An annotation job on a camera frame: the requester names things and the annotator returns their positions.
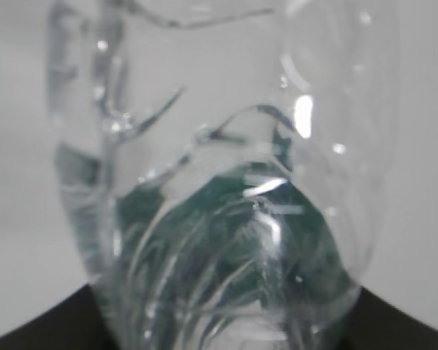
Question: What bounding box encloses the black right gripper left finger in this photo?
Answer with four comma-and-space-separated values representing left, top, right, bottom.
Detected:
0, 285, 118, 350

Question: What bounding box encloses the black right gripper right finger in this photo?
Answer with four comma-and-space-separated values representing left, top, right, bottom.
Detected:
332, 286, 438, 350

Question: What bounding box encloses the clear water bottle green label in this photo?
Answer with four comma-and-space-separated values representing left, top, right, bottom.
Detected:
46, 1, 394, 349

